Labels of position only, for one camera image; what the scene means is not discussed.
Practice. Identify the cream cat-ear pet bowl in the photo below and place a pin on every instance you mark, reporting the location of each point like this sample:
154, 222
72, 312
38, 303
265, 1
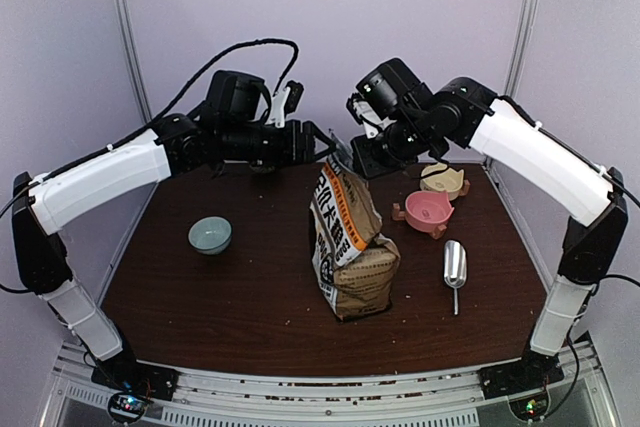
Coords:
440, 177

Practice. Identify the aluminium front frame rail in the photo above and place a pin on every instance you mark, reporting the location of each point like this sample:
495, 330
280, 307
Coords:
453, 397

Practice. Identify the left aluminium corner post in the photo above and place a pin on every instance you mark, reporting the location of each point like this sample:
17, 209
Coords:
132, 62

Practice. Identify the aluminium corner post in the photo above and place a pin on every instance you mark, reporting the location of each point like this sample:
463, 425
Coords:
132, 62
524, 31

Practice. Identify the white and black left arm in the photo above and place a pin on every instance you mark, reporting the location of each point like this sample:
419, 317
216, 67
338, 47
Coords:
45, 205

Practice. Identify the right arm base board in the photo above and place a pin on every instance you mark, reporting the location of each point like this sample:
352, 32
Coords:
531, 407

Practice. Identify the right aluminium table rail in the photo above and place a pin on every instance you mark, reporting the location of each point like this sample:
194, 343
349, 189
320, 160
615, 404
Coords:
539, 220

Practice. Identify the brown dog food bag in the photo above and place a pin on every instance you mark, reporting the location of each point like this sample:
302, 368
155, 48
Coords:
354, 262

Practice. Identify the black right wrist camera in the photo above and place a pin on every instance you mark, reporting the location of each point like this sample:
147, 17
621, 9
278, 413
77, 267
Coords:
365, 116

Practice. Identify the light green ceramic bowl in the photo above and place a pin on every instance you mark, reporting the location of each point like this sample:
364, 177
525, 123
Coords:
210, 235

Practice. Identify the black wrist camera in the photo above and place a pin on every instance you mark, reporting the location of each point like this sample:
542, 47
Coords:
365, 116
284, 102

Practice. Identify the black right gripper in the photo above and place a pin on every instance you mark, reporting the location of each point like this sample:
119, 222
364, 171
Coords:
368, 163

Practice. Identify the right aluminium corner post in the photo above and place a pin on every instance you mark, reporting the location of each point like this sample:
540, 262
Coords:
524, 31

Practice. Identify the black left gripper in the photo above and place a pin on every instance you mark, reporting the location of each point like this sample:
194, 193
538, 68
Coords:
302, 150

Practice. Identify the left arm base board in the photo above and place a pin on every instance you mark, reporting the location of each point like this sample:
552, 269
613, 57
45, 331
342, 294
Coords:
126, 407

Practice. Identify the pink cat-ear pet bowl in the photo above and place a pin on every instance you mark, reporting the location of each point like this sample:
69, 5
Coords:
427, 211

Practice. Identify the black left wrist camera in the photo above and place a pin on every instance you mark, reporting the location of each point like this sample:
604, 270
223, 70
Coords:
284, 102

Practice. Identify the silver metal food scoop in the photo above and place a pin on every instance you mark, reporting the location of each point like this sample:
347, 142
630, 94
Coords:
455, 270

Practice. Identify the white patterned ceramic bowl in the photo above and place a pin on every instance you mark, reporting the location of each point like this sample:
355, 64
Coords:
260, 169

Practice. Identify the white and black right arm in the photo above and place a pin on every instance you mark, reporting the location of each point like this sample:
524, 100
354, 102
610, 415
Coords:
473, 116

